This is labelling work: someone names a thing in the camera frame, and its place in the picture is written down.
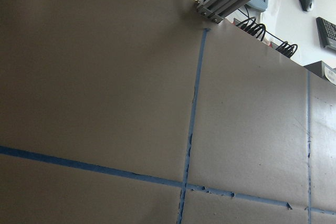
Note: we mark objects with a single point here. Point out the black power box with label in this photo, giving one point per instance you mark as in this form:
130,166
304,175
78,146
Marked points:
322,70

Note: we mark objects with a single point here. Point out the black keyboard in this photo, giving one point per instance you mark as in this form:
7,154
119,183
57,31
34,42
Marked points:
326,32

